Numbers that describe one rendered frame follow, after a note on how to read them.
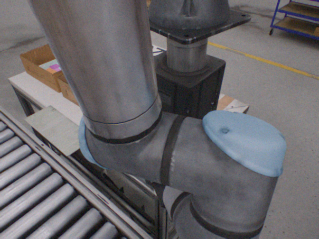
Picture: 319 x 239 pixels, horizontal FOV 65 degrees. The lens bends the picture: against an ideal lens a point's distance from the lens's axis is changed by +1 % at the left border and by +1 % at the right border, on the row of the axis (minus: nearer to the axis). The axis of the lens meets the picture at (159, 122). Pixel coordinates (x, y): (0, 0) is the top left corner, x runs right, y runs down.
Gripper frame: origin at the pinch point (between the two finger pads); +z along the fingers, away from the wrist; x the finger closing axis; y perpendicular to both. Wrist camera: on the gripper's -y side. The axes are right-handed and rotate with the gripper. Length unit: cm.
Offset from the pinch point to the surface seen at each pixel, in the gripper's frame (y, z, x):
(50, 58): 16, 94, -31
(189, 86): -13.2, 1.6, -0.7
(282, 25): -156, 244, 181
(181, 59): -17.7, 6.8, -4.4
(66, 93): 19, 57, -18
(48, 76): 18, 66, -28
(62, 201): 36.4, 12.2, -6.8
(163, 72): -12.3, 9.2, -5.5
